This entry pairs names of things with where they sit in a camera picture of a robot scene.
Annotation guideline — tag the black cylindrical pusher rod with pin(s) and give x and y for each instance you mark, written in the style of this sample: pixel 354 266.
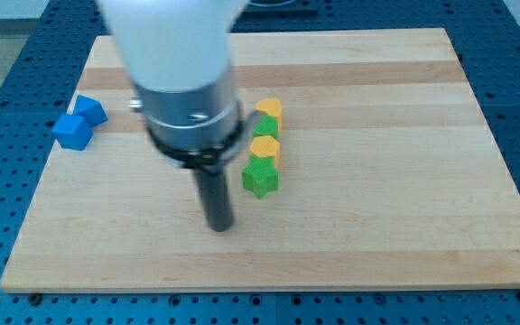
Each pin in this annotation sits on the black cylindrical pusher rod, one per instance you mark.
pixel 214 198

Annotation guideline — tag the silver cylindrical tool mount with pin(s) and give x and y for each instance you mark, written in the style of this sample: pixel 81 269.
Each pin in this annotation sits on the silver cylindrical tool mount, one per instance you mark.
pixel 201 128

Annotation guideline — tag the green star block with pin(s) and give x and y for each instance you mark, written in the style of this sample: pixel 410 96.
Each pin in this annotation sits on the green star block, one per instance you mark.
pixel 260 176

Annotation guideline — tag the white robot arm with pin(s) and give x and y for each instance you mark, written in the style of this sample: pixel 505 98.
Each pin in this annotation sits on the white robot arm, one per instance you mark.
pixel 177 55

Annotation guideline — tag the yellow hexagon block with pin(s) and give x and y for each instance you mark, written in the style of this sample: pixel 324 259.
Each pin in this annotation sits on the yellow hexagon block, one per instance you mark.
pixel 266 146

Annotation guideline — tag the green round block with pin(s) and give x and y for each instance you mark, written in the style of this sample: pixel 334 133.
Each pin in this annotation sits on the green round block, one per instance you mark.
pixel 266 126

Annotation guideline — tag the yellow heart block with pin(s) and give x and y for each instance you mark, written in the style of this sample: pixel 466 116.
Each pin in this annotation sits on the yellow heart block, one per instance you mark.
pixel 272 107

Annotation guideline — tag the blue pentagon block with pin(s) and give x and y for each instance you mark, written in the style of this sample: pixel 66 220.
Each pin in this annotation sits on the blue pentagon block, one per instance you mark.
pixel 91 110

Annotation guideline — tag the blue cube block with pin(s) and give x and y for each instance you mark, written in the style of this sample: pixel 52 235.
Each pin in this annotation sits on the blue cube block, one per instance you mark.
pixel 72 132

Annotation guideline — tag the wooden board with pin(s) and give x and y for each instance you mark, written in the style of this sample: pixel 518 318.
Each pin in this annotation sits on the wooden board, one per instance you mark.
pixel 390 179

